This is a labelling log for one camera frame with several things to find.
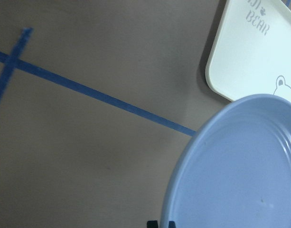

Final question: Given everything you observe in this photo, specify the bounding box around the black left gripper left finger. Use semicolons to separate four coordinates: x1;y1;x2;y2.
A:
147;220;159;228

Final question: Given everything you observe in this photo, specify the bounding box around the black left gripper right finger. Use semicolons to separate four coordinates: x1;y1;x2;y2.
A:
168;221;176;228

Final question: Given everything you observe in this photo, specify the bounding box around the blue round plate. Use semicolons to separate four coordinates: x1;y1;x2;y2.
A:
160;95;291;228

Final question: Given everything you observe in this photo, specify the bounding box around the cream bear tray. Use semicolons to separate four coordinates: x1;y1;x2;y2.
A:
205;0;291;102

